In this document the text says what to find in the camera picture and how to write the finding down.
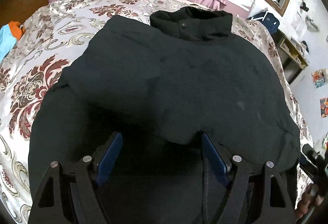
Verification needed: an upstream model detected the black padded jacket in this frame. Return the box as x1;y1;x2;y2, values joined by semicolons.
28;7;300;223

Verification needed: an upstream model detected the person right hand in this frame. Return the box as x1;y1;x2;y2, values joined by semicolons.
294;183;323;219

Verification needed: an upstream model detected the wooden shelf desk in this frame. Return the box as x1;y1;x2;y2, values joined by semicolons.
273;29;309;84

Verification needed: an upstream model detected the floral satin bedspread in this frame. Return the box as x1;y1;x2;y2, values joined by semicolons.
1;0;311;223

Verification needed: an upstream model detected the orange blue brown pillow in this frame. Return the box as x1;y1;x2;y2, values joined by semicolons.
0;21;25;61

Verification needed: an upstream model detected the cartoon wall sticker lower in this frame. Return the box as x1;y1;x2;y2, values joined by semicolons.
320;97;328;118

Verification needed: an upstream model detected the cartoon wall sticker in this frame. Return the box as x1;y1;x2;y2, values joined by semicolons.
320;97;328;118
311;68;328;89

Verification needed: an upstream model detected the cartoon wall sticker upper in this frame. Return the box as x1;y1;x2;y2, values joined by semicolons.
311;68;328;89

